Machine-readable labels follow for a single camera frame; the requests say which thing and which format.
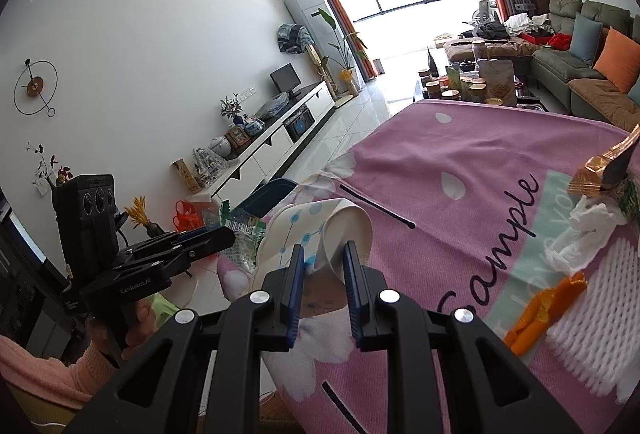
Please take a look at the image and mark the dark glass cabinet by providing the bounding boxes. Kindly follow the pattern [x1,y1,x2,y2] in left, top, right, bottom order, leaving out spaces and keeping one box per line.
[0,189,68,360]

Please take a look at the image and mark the group of glass jars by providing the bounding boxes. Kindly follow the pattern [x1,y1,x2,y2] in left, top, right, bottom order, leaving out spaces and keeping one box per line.
[419,66,488,105]

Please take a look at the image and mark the dark coffee table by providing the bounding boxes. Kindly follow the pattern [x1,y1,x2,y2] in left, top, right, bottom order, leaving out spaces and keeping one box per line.
[412,79,546,115]

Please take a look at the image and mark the blue trash bin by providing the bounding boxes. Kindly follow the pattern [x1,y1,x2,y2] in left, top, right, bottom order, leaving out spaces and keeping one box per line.
[235,178,301,220]

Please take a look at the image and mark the black monitor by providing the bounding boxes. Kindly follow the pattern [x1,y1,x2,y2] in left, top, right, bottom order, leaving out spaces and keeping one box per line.
[270,63,302,97]

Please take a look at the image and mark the blue-grey cushion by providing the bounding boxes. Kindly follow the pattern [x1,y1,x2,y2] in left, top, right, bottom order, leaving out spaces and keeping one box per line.
[570,13,603,65]

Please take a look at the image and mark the yellow flowers in dark vase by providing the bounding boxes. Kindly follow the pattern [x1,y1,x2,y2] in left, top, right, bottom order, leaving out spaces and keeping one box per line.
[124,196,168,237]

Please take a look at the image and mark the person's left hand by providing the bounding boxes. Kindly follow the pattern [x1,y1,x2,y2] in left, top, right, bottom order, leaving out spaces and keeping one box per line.
[89,296,172,367]

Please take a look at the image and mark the brown ottoman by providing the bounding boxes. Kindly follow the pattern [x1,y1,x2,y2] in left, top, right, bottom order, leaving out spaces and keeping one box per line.
[444,36,546,67]

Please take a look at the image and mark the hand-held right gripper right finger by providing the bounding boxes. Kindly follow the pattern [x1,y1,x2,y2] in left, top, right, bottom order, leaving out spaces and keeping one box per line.
[342,241,583,434]

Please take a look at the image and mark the wooden picture frame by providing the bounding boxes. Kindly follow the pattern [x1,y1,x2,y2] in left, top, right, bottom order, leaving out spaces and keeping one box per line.
[225,126,251,150]

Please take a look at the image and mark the white foam fruit net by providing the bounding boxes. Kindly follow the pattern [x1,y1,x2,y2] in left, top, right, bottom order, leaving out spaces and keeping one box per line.
[545,236,640,405]

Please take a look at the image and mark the white floral paper cup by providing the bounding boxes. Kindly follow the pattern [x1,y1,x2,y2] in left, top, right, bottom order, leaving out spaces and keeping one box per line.
[252,198,373,295]

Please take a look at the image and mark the white ceramic lidded jar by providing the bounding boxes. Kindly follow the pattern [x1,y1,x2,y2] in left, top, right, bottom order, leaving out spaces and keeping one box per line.
[209,136,233,160]

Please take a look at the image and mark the wall vase with flowers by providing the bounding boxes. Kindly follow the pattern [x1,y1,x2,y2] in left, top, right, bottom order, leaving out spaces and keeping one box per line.
[27,141,73,187]

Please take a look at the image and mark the orange plastic bag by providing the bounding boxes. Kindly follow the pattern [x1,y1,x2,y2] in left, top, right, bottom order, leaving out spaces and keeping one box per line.
[173,200,208,232]

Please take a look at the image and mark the wrapped model ship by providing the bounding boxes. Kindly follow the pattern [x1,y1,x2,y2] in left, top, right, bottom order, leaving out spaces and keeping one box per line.
[192,148,226,187]

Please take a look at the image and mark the gold foil snack wrapper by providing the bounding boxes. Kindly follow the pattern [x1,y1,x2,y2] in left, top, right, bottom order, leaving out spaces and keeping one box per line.
[567,124,640,197]

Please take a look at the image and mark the white standing air conditioner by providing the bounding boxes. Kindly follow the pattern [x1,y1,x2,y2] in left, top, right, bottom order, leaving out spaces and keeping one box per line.
[285,0,351,100]

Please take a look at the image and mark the potted plant in blue vase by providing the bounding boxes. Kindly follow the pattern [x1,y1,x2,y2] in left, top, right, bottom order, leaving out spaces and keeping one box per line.
[220,94,246,125]

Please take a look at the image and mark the kraft paper pouch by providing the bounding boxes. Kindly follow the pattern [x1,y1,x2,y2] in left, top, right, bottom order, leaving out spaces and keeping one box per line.
[477,58,516,107]

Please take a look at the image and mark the small green wrapper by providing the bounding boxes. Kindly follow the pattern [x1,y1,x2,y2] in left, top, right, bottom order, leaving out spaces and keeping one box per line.
[612,179,640,227]

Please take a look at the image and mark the cloth covered standing fan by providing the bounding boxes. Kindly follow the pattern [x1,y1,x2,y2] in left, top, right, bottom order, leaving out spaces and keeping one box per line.
[277,23,351,109]

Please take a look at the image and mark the person's left forearm pink sleeve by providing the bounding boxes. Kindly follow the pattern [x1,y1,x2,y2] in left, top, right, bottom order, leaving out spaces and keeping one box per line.
[0,334,121,410]

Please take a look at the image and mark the orange cushion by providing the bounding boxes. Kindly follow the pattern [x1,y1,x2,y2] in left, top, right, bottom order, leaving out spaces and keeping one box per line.
[594,26,640,94]

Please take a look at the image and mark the round black wall clock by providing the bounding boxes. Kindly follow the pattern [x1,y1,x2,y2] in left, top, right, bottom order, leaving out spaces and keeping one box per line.
[13,58,57,118]

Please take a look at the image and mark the white tv cabinet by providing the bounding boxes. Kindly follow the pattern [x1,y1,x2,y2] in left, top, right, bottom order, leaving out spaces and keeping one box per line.
[197,81,337,200]

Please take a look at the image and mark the plastic covered blue item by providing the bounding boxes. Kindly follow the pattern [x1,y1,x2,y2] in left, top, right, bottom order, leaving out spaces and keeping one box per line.
[255,93,290,120]

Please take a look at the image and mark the carved wooden vase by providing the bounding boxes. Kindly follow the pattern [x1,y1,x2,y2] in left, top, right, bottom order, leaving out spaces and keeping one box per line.
[171,158,201,192]

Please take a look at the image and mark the green sofa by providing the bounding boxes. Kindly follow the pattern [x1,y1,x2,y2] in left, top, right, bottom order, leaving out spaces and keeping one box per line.
[530,0,640,130]

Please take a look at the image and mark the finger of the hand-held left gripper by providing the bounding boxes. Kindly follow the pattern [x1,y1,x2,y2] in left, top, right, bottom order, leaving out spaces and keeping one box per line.
[165,227,237,265]
[124,227,209,258]

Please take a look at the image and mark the white tissue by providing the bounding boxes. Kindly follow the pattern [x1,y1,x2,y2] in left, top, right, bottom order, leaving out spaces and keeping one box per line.
[544,194,631,275]

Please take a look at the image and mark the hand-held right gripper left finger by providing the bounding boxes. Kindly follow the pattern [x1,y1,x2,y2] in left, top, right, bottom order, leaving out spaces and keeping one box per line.
[60,244,306,434]

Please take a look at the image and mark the pink printed blanket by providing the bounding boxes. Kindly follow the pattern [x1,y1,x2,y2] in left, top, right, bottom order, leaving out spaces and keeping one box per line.
[215,101,640,434]

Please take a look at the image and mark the tall leafy floor plant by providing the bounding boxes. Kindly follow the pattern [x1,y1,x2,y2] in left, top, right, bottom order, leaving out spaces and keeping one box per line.
[317,8,368,70]

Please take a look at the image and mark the orange peel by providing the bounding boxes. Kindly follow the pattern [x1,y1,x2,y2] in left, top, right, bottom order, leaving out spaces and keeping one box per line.
[502,271,587,356]

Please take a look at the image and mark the plastic snack wrapper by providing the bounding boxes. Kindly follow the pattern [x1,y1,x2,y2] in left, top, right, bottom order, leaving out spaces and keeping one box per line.
[219,200,272,267]

